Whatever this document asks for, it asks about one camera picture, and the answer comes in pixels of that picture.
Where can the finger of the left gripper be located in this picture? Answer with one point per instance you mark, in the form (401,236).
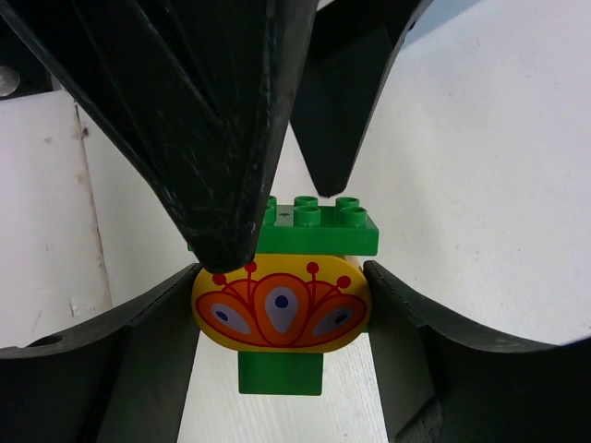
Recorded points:
(352,49)
(196,95)

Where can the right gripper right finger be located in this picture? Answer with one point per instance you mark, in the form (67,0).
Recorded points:
(443,377)

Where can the orange flower oval lego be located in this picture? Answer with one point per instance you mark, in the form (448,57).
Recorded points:
(284,303)

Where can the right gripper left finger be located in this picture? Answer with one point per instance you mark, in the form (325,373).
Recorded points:
(122,376)

